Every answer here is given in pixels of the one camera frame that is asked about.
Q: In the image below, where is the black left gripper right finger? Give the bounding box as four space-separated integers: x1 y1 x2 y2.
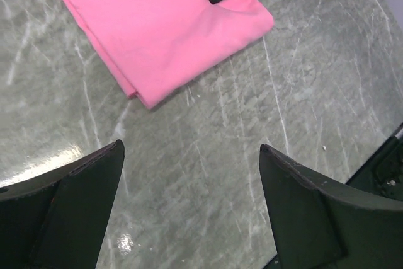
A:
259 144 402 268

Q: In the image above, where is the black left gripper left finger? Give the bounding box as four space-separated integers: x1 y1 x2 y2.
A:
1 140 125 268

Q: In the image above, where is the pink t-shirt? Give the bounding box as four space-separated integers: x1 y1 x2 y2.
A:
63 0 274 108

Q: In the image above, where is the aluminium rail frame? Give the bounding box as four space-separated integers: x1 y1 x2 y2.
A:
392 123 403 141

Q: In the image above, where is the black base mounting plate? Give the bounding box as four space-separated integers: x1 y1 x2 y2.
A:
346 135 402 201

